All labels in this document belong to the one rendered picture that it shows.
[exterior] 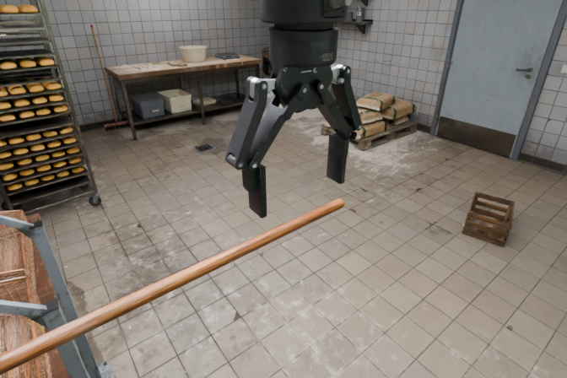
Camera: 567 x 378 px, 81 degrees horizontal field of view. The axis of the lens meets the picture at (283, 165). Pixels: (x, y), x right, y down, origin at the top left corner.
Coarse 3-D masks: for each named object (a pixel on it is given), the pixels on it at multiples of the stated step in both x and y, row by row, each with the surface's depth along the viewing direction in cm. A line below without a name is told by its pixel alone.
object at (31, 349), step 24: (312, 216) 89; (264, 240) 80; (216, 264) 73; (144, 288) 65; (168, 288) 67; (96, 312) 60; (120, 312) 61; (48, 336) 56; (72, 336) 57; (0, 360) 52; (24, 360) 53
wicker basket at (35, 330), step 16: (0, 288) 128; (32, 288) 133; (0, 320) 130; (16, 320) 130; (0, 336) 124; (16, 336) 124; (32, 336) 108; (0, 352) 118; (16, 368) 113; (48, 368) 111
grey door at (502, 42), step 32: (480, 0) 388; (512, 0) 364; (544, 0) 343; (480, 32) 397; (512, 32) 372; (544, 32) 350; (480, 64) 406; (512, 64) 380; (544, 64) 355; (448, 96) 448; (480, 96) 416; (512, 96) 388; (448, 128) 460; (480, 128) 426; (512, 128) 397
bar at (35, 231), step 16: (16, 224) 122; (32, 224) 126; (48, 240) 130; (48, 256) 131; (48, 272) 133; (64, 288) 140; (0, 304) 83; (16, 304) 86; (32, 304) 90; (48, 304) 93; (64, 304) 142; (32, 320) 90; (48, 320) 91; (64, 320) 96; (80, 336) 152; (64, 352) 98; (80, 352) 155; (80, 368) 103; (96, 368) 163
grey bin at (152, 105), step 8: (136, 96) 493; (144, 96) 493; (152, 96) 493; (136, 104) 479; (144, 104) 468; (152, 104) 475; (160, 104) 482; (136, 112) 497; (144, 112) 473; (152, 112) 479; (160, 112) 487
